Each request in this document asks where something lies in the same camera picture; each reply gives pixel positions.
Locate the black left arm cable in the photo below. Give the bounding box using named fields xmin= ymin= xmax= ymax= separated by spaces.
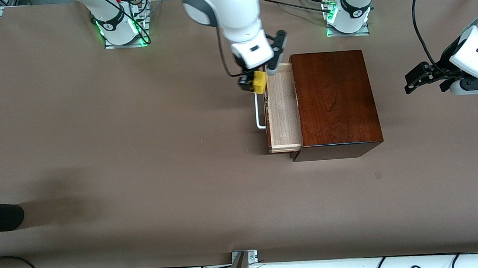
xmin=411 ymin=0 xmax=444 ymax=74

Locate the aluminium corner bracket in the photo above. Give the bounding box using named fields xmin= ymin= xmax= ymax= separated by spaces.
xmin=231 ymin=249 xmax=259 ymax=265

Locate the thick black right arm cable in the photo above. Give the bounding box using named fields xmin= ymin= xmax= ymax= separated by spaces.
xmin=214 ymin=22 xmax=246 ymax=79

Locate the dark brown wooden cabinet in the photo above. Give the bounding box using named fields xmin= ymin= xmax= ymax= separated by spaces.
xmin=283 ymin=49 xmax=385 ymax=163

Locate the long black base cable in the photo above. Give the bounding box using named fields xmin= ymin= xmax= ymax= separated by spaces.
xmin=258 ymin=0 xmax=332 ymax=17

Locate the wooden drawer with white handle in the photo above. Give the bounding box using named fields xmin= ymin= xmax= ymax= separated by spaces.
xmin=252 ymin=62 xmax=304 ymax=155

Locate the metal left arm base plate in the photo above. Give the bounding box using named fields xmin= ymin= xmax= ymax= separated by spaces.
xmin=324 ymin=0 xmax=371 ymax=39

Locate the thin black looped cable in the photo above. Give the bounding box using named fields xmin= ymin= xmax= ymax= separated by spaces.
xmin=99 ymin=0 xmax=152 ymax=47

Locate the yellow cube block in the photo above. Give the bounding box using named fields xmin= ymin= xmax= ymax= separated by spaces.
xmin=253 ymin=70 xmax=268 ymax=95

